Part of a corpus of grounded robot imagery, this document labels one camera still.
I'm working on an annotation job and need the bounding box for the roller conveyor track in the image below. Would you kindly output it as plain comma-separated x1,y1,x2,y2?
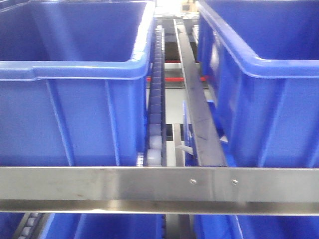
146,25,167,167

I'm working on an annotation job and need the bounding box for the large blue bin left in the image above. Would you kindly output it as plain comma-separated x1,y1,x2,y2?
0,0,155,166

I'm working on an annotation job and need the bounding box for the large blue bin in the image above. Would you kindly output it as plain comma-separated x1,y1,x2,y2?
198,0,319,168
0,0,155,166

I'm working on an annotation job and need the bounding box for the large blue bin right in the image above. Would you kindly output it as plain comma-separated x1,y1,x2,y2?
198,0,319,168

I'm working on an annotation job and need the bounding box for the lower blue bin right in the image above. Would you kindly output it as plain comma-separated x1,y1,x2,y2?
194,215,319,239

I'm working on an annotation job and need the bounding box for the lower blue bin left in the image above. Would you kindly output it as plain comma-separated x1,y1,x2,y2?
0,212,164,239

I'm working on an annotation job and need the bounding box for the steel divider rail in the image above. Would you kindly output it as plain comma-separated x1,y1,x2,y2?
173,19,227,167

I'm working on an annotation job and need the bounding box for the steel front shelf rail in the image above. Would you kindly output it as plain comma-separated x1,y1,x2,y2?
0,167,319,216

